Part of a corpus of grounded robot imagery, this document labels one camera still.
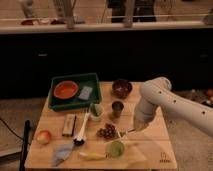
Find yellow banana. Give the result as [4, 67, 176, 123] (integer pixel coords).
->
[79, 152, 107, 160]

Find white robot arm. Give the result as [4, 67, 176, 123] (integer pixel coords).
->
[133, 77, 213, 138]

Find grey sponge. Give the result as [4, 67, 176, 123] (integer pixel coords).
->
[78, 86, 93, 100]

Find small metal cup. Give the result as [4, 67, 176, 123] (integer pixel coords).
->
[112, 101, 124, 118]

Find dark brown bowl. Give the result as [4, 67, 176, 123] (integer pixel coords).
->
[112, 79, 132, 99]

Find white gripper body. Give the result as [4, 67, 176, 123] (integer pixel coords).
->
[133, 98, 157, 131]

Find red apple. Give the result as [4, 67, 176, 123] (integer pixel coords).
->
[36, 130, 52, 145]

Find white handled dish brush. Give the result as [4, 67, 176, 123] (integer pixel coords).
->
[74, 112, 90, 146]

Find green plastic tray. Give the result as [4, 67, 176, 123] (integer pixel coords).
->
[48, 73, 102, 111]

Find wooden board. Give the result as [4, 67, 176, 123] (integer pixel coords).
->
[25, 82, 177, 171]

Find bunch of red grapes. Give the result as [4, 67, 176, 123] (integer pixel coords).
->
[96, 123, 116, 139]

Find wooden block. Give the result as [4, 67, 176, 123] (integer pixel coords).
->
[62, 114, 76, 136]

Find orange bowl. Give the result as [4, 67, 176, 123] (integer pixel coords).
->
[53, 80, 78, 100]

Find clear plastic cup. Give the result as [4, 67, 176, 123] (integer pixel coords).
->
[106, 140, 125, 157]

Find grey blue cloth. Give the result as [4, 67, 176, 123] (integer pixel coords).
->
[52, 143, 74, 167]

